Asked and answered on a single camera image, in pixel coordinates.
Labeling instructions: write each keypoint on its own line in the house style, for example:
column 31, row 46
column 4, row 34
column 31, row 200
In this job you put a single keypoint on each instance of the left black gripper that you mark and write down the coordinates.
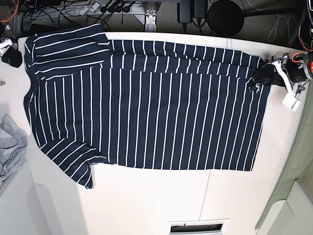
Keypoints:
column 298, row 68

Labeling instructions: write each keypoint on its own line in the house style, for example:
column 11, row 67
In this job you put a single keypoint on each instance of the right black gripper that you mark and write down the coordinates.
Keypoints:
column 10, row 55

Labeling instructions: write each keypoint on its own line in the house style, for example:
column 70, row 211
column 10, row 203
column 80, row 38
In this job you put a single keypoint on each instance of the navy white striped t-shirt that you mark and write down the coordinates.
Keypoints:
column 141, row 104

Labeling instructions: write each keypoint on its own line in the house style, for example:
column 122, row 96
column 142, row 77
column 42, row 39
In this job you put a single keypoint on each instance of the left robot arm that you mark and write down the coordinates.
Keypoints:
column 304, row 35

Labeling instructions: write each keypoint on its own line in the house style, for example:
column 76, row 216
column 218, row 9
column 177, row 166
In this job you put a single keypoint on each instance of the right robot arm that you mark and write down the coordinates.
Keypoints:
column 4, row 23

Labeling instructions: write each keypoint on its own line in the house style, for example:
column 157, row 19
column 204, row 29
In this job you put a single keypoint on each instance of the small object table edge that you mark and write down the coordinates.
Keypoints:
column 2, row 82

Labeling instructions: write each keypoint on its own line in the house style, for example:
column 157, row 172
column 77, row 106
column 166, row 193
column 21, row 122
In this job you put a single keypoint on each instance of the grey cloth pile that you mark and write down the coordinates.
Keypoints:
column 13, row 145

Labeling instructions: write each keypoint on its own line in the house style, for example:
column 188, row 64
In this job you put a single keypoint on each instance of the white power strip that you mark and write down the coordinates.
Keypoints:
column 80, row 9

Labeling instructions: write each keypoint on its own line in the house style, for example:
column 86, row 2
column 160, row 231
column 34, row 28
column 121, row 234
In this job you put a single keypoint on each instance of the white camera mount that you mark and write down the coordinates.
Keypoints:
column 291, row 102

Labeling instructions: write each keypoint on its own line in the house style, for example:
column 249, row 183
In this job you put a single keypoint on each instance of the aluminium frame post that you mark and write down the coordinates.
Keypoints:
column 151, row 8

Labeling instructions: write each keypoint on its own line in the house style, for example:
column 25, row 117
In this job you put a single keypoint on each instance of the white vent slot frame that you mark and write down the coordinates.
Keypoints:
column 200, row 227

